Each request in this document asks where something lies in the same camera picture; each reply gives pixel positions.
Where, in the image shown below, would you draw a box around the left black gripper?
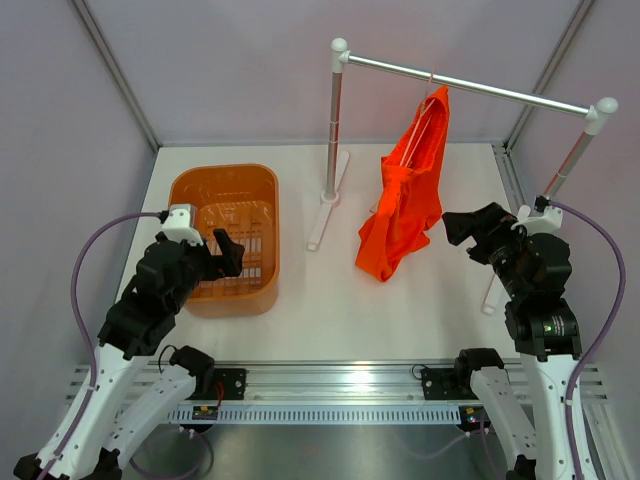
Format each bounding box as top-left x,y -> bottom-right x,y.
167,228 -> 244,313

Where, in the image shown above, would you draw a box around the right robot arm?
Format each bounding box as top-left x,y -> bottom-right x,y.
442,203 -> 596,479

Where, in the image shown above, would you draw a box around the orange shorts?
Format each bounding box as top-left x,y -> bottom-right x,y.
355,86 -> 450,282

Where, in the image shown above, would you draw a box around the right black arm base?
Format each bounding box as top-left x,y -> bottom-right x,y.
411,348 -> 504,401

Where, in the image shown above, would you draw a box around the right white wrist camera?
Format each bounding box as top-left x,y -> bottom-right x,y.
511,196 -> 563,235

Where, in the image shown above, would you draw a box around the purple cable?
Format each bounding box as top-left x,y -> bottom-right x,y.
549,200 -> 628,480
34,211 -> 166,480

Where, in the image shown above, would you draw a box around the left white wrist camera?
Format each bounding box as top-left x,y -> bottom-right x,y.
161,204 -> 204,246

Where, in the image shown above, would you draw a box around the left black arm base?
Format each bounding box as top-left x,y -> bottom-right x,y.
169,346 -> 247,401

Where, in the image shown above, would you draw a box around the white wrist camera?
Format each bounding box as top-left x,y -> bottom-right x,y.
161,204 -> 204,246
511,196 -> 563,235

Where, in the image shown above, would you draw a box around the aluminium mounting rail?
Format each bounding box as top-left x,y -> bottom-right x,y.
64,360 -> 611,405

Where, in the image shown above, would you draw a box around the white slotted cable duct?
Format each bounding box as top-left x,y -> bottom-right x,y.
166,404 -> 461,425

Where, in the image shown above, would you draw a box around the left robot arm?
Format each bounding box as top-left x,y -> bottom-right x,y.
13,229 -> 245,479

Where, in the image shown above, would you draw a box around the pink clothes hanger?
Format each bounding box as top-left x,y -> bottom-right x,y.
399,69 -> 439,169

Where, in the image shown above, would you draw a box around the orange plastic basket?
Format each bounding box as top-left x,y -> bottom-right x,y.
168,163 -> 280,319

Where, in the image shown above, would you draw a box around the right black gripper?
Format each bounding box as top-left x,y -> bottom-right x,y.
443,202 -> 536,299

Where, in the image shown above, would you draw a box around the silver clothes rack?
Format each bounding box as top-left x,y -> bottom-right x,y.
305,37 -> 620,315

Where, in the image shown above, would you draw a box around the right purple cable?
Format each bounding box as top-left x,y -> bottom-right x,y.
549,200 -> 628,480

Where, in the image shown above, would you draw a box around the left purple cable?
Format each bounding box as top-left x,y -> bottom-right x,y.
34,211 -> 166,480

